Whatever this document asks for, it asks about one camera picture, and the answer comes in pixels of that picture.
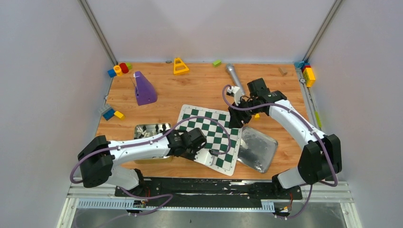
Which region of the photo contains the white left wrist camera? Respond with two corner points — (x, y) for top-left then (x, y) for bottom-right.
(193, 148), (218, 166)

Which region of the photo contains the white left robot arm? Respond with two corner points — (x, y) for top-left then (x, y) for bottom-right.
(77, 128), (213, 196)

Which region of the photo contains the green block far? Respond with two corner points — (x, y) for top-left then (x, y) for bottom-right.
(212, 59), (222, 67)

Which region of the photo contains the blue cube block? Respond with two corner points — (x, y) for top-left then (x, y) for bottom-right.
(107, 69), (117, 78)

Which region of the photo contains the purple metronome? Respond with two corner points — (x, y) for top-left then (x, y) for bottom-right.
(134, 71), (158, 106)

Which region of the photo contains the red cylinder block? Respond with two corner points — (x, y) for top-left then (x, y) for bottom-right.
(119, 62), (129, 74)

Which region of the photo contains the purple cable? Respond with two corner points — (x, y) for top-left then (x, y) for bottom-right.
(221, 84), (339, 220)
(69, 115), (232, 221)

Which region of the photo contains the yellow triangle block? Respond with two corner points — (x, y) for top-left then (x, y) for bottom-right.
(173, 57), (190, 76)

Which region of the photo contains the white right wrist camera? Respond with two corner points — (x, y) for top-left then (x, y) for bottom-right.
(226, 86), (242, 100)

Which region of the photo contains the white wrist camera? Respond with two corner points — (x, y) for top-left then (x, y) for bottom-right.
(226, 86), (242, 100)
(193, 148), (218, 166)

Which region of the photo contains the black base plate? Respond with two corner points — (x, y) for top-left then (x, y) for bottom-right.
(130, 177), (303, 209)

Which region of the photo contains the silver tin lid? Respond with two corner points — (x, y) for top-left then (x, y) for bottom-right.
(238, 127), (278, 173)

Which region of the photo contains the green white chess board mat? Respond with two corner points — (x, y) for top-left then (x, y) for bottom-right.
(178, 104), (242, 176)

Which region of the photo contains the brown wooden block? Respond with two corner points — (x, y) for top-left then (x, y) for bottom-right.
(278, 67), (288, 76)

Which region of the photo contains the grey brick near left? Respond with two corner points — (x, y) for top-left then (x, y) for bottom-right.
(99, 104), (112, 115)

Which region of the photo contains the yellow cylinder block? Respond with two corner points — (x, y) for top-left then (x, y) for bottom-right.
(113, 65), (123, 76)

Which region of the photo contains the yellow red blue brick stack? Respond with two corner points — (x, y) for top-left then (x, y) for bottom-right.
(294, 61), (316, 87)

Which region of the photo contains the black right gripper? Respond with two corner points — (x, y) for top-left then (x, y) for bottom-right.
(228, 97), (262, 129)

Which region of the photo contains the yellow cube near left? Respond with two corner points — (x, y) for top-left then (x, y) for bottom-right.
(114, 111), (125, 120)

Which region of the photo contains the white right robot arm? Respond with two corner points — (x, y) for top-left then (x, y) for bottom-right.
(222, 78), (342, 199)

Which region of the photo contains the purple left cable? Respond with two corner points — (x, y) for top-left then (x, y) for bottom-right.
(69, 115), (232, 221)

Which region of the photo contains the grey microphone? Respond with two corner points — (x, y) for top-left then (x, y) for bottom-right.
(225, 63), (246, 95)

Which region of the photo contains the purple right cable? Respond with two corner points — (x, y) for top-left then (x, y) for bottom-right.
(221, 84), (339, 220)

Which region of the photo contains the blue brick near left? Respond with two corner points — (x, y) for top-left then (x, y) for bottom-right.
(102, 108), (115, 121)

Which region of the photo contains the gold tin box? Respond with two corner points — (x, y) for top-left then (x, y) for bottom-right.
(134, 123), (173, 164)

